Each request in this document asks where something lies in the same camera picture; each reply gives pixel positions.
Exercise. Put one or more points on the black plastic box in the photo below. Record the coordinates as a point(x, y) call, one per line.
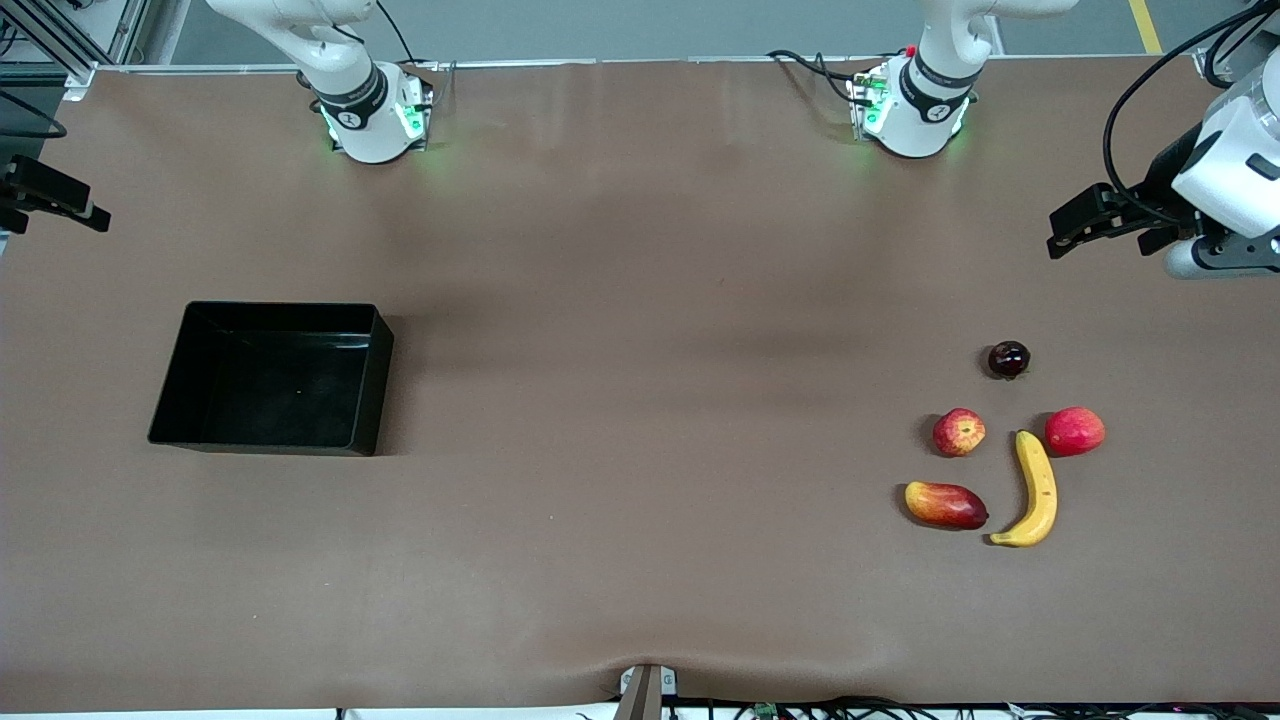
point(270, 380)

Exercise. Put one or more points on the dark purple plum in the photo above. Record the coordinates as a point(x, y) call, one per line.
point(1008, 360)

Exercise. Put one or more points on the red yellow mango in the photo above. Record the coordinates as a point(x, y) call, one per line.
point(945, 505)

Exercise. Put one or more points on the red yellow apple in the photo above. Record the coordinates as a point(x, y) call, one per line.
point(958, 432)

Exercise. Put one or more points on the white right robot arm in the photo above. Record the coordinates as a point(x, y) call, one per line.
point(368, 138)

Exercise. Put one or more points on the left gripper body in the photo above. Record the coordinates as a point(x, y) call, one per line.
point(1163, 178)

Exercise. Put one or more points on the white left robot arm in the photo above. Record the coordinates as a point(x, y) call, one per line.
point(915, 130)

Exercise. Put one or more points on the yellow banana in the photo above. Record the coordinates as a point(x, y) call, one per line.
point(1040, 490)

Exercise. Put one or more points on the red peach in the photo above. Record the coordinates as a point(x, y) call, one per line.
point(1075, 431)

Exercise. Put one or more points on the aluminium frame profile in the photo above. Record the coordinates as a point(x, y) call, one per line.
point(40, 30)
point(1203, 62)

